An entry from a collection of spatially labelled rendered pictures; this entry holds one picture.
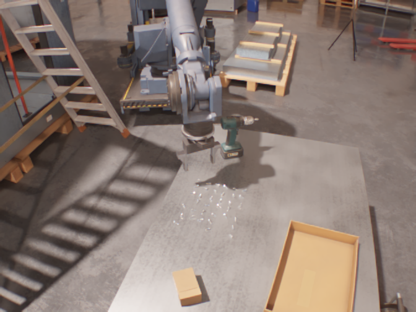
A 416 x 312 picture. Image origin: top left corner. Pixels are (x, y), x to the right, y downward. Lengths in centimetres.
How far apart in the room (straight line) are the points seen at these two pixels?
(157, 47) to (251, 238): 196
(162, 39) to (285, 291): 224
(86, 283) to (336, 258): 144
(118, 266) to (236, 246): 98
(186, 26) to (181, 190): 75
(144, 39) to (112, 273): 190
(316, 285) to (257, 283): 23
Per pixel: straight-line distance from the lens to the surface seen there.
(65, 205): 254
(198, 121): 123
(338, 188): 161
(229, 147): 163
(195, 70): 127
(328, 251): 133
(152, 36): 280
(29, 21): 736
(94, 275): 206
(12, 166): 292
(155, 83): 301
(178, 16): 149
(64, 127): 335
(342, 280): 128
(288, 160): 170
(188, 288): 110
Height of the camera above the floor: 169
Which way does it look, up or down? 39 degrees down
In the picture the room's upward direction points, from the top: 2 degrees counter-clockwise
